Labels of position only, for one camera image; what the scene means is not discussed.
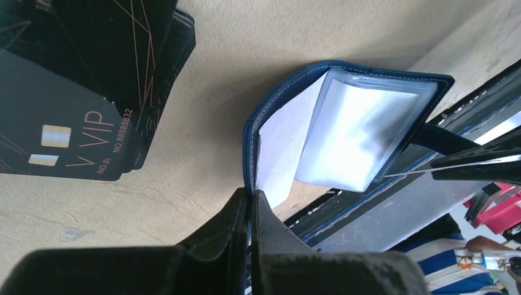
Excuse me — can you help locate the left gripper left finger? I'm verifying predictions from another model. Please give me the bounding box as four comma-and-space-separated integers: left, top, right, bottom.
1, 188, 248, 294

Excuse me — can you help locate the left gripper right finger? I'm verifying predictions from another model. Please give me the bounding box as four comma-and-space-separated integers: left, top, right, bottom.
252, 190, 429, 294

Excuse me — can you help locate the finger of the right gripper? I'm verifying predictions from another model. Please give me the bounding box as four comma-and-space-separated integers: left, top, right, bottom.
411, 124, 520, 168
431, 165, 520, 186

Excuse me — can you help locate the blue leather card holder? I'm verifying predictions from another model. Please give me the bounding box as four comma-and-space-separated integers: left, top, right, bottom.
243, 60, 455, 207

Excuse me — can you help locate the black credit card stack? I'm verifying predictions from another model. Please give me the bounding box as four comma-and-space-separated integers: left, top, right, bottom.
1, 0, 196, 181

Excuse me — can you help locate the red black clamp fixture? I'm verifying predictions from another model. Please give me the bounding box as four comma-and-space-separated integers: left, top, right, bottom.
464, 183, 520, 234

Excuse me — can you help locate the person in striped shirt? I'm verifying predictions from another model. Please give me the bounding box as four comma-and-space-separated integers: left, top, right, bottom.
392, 214, 510, 294

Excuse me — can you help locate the aluminium frame rail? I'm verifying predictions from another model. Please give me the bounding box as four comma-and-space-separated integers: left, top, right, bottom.
313, 109, 521, 254

